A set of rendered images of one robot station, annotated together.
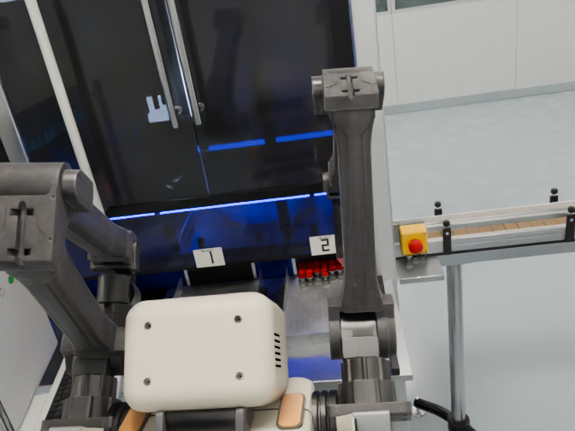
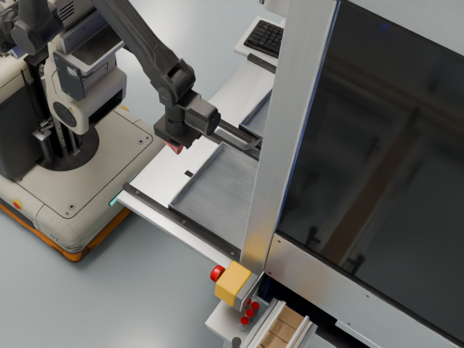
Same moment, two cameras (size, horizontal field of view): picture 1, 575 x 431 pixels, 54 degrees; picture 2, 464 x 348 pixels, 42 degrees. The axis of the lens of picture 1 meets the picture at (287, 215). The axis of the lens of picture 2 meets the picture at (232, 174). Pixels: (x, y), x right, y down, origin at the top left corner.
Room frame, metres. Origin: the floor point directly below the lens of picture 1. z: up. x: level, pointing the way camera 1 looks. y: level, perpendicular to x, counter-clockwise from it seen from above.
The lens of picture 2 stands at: (1.58, -0.89, 2.28)
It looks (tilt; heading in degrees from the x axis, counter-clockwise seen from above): 56 degrees down; 111
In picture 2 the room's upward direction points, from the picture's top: 7 degrees clockwise
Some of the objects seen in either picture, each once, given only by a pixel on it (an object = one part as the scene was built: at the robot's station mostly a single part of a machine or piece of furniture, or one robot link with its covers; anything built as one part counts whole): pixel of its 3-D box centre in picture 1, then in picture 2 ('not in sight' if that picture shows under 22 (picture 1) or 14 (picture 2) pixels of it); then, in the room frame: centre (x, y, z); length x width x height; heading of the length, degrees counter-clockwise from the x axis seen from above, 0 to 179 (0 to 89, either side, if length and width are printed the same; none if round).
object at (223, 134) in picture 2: not in sight; (237, 137); (1.20, 0.10, 0.91); 0.14 x 0.03 x 0.06; 174
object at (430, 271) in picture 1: (417, 267); (242, 320); (1.46, -0.36, 0.87); 0.14 x 0.13 x 0.02; 173
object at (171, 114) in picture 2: (345, 208); (179, 105); (1.15, -0.13, 1.25); 0.07 x 0.06 x 0.07; 174
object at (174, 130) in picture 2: (348, 233); (177, 122); (1.14, -0.13, 1.19); 0.10 x 0.07 x 0.07; 173
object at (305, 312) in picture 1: (330, 298); (247, 205); (1.33, -0.08, 0.90); 0.34 x 0.26 x 0.04; 174
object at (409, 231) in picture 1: (412, 238); (235, 285); (1.42, -0.34, 0.99); 0.08 x 0.07 x 0.07; 173
